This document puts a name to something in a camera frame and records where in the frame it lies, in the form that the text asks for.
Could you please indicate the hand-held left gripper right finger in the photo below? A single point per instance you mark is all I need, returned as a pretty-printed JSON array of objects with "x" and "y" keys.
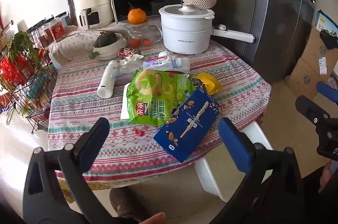
[{"x": 232, "y": 144}]

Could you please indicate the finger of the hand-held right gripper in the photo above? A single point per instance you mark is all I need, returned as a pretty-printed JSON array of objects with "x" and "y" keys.
[
  {"x": 311, "y": 109},
  {"x": 327, "y": 90}
]

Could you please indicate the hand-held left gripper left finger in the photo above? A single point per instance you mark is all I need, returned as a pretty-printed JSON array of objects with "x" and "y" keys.
[{"x": 92, "y": 139}]

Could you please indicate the white plastic bin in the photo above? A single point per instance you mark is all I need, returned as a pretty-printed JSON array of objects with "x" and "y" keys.
[{"x": 208, "y": 177}]

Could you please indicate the blue almond drink carton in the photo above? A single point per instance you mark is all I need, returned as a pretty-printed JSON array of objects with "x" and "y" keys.
[{"x": 184, "y": 128}]

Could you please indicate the white cylindrical tube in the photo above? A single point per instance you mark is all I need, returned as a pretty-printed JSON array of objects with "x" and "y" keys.
[{"x": 107, "y": 81}]

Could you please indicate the yellow wrapper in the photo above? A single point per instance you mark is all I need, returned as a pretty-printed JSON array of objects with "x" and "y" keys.
[{"x": 208, "y": 81}]

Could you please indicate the green snack bag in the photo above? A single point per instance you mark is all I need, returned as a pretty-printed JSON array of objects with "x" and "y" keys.
[{"x": 155, "y": 97}]

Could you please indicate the white wrapper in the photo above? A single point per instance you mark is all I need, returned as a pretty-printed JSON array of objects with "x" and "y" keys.
[{"x": 132, "y": 59}]

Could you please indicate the red drink can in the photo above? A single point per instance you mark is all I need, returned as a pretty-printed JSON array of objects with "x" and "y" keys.
[{"x": 126, "y": 52}]

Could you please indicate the white plastic drink bottle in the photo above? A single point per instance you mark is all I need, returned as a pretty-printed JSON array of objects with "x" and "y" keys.
[{"x": 181, "y": 63}]

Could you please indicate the person's right hand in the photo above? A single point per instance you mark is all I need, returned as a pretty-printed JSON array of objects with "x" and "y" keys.
[{"x": 327, "y": 177}]

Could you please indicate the person's left hand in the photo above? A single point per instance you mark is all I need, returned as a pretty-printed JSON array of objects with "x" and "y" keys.
[{"x": 153, "y": 219}]

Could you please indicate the brown cardboard box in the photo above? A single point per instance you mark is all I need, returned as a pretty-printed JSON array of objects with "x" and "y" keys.
[
  {"x": 303, "y": 81},
  {"x": 314, "y": 52}
]

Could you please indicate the patterned striped tablecloth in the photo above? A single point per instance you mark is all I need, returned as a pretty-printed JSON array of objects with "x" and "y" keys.
[{"x": 87, "y": 97}]

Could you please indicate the small red candy wrapper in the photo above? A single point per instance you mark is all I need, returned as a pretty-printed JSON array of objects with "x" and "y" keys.
[{"x": 138, "y": 132}]

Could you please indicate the black pouch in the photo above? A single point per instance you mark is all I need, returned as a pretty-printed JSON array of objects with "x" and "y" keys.
[{"x": 328, "y": 40}]

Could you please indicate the blue printed box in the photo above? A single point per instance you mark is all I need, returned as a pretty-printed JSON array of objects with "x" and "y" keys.
[{"x": 326, "y": 20}]

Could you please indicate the brown fuzzy slipper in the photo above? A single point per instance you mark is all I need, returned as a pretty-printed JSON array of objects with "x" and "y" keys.
[{"x": 122, "y": 202}]

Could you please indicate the white ceramic bowl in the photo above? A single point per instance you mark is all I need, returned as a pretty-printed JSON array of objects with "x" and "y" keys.
[{"x": 116, "y": 45}]

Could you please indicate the dark green squash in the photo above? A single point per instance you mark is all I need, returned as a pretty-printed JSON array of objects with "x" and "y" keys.
[{"x": 105, "y": 40}]

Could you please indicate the small floral cloth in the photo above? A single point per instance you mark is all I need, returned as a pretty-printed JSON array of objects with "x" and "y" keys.
[{"x": 79, "y": 40}]

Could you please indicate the red packets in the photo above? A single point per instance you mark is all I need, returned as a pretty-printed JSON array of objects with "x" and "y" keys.
[{"x": 13, "y": 70}]

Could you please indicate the small tangerine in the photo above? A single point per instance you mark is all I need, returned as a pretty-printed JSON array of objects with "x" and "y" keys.
[
  {"x": 136, "y": 42},
  {"x": 146, "y": 42}
]

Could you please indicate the grey refrigerator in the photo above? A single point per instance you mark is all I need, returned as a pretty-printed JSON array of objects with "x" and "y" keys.
[{"x": 250, "y": 15}]

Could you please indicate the white electric cooking pot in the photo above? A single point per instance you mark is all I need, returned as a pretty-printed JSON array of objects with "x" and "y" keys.
[{"x": 182, "y": 36}]

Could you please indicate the green hanging plant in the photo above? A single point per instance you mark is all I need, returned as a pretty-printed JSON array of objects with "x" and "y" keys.
[{"x": 21, "y": 41}]

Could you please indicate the clear glass jar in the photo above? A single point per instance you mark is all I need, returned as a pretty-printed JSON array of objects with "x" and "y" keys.
[{"x": 151, "y": 32}]

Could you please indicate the large orange tangerine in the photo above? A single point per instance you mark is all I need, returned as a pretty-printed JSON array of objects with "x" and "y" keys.
[{"x": 136, "y": 16}]

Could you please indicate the cream air fryer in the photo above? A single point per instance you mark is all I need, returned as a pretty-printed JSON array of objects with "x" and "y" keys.
[{"x": 92, "y": 2}]

